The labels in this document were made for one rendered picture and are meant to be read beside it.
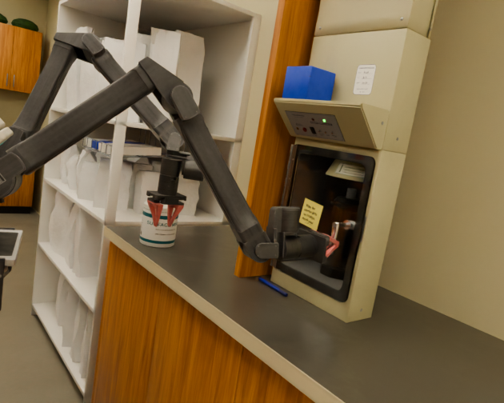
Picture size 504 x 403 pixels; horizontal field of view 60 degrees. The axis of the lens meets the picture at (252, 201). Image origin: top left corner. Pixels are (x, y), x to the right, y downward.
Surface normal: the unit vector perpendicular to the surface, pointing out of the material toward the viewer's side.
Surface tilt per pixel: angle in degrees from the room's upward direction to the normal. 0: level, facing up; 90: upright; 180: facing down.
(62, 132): 80
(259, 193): 90
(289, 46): 90
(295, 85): 90
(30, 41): 90
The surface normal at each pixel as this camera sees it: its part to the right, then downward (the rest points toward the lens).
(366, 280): 0.61, 0.22
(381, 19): -0.77, -0.04
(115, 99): 0.37, 0.12
